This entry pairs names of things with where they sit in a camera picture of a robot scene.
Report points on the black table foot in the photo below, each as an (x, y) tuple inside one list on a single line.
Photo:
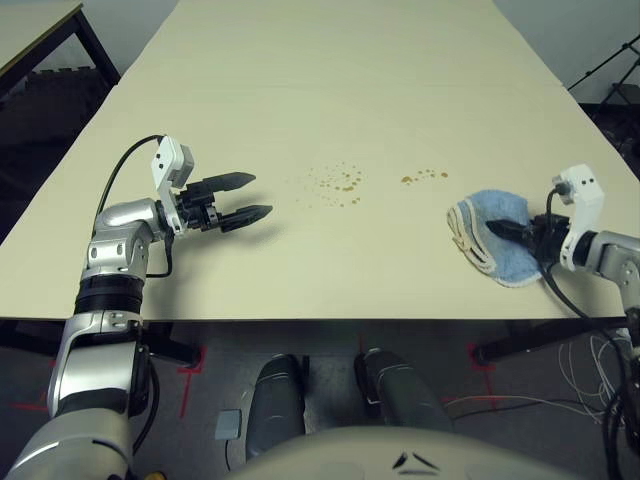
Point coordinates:
[(515, 345), (175, 352)]

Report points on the beige robot torso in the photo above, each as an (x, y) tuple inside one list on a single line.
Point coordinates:
[(350, 455)]

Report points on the small brown droplet patch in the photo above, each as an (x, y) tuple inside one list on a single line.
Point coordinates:
[(406, 179)]

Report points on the beige side table black frame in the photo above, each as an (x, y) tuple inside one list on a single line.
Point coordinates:
[(30, 30)]

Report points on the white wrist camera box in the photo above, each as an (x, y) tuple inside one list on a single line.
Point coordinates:
[(167, 160), (582, 187)]

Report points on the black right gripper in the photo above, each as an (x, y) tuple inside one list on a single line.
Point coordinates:
[(542, 235)]

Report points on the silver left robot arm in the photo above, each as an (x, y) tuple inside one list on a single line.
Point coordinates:
[(120, 220)]

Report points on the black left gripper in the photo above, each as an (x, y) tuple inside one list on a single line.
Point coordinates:
[(197, 207)]

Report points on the large brown droplet patch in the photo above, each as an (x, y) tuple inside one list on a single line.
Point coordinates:
[(345, 188)]

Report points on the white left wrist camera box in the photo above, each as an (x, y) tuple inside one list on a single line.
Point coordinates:
[(167, 160)]

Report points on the grey robot leg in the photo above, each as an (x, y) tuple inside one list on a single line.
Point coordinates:
[(400, 395), (275, 400)]

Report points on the large yellow floor object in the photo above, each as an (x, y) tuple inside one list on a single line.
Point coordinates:
[(160, 475)]

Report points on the black tripod stand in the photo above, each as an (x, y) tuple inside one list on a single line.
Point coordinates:
[(620, 92)]

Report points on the grey left robot leg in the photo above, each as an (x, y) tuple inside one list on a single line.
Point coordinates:
[(275, 400)]

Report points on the grey right robot leg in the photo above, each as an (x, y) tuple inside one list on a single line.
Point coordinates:
[(400, 395)]

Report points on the blue terry rag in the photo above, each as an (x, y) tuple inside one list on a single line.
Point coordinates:
[(492, 205)]

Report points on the grey floor box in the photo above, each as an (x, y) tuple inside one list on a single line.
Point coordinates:
[(228, 425)]

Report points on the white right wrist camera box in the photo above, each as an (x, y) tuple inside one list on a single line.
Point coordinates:
[(582, 187)]

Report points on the black foam floor mat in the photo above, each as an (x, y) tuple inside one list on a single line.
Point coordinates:
[(50, 125)]

